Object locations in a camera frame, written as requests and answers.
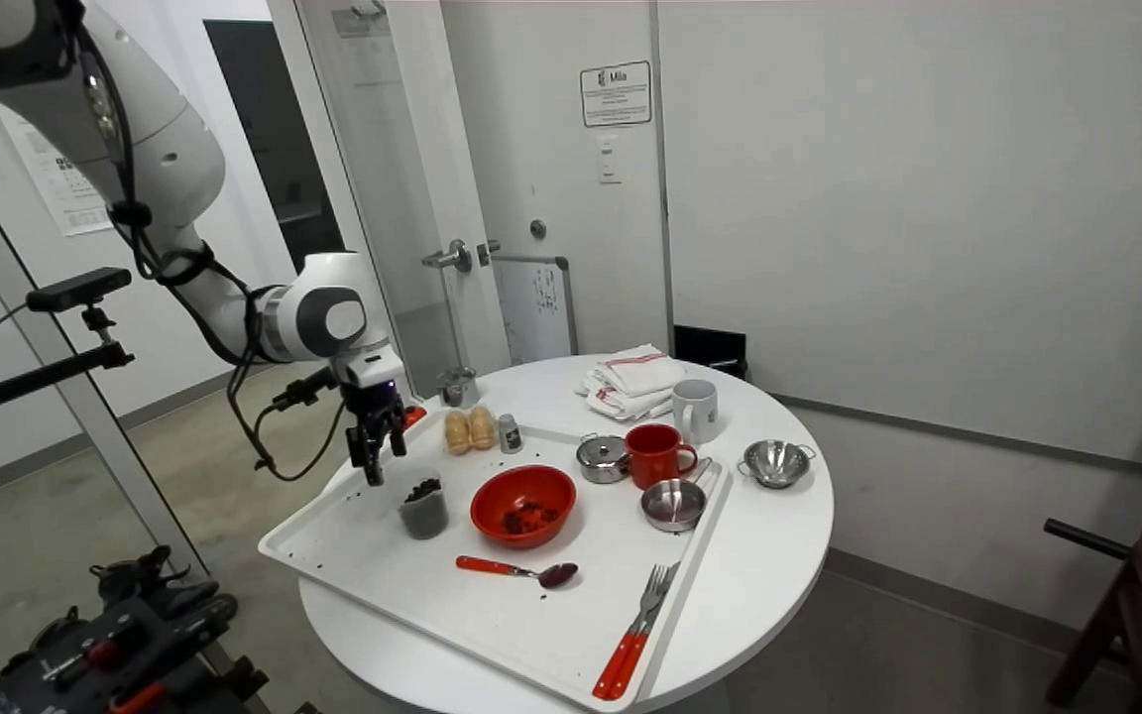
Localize orange handled fork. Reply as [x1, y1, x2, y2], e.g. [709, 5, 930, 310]
[590, 563, 673, 703]

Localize white mug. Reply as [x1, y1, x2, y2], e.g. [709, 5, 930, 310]
[673, 379, 720, 445]

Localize white plastic tray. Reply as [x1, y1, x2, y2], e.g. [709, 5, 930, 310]
[258, 412, 730, 714]

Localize orange handled spoon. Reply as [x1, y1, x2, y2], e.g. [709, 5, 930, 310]
[455, 556, 578, 589]

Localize black camera on stand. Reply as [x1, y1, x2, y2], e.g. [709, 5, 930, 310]
[24, 264, 130, 313]

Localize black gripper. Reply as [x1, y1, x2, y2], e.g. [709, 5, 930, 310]
[343, 379, 408, 488]

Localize steel bowl on table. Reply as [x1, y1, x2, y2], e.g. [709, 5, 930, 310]
[743, 440, 814, 488]

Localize small grey shaker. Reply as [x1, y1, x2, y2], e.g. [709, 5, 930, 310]
[498, 412, 525, 453]

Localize small steel bowl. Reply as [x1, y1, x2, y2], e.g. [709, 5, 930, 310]
[638, 480, 706, 535]

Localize red mug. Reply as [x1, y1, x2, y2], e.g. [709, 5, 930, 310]
[628, 426, 699, 488]

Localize paper sign on wall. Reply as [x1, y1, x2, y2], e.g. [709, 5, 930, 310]
[578, 58, 651, 125]

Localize red bowl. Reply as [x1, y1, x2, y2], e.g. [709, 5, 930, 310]
[467, 463, 578, 552]

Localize packaged bread rolls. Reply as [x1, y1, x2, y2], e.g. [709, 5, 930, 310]
[446, 410, 498, 457]

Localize white round table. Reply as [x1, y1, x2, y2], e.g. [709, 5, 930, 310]
[295, 349, 843, 714]

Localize folded white cloth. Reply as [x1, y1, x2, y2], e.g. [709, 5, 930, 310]
[578, 346, 685, 426]

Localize door handle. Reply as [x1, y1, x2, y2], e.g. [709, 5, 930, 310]
[420, 236, 491, 272]

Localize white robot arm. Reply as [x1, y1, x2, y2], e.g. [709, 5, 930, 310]
[0, 0, 404, 484]

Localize black tool cart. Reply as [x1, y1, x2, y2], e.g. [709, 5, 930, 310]
[0, 548, 268, 714]

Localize black box behind table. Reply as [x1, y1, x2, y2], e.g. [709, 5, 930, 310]
[673, 325, 749, 378]

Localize steel lid with knob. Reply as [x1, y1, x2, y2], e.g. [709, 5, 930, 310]
[574, 437, 628, 484]

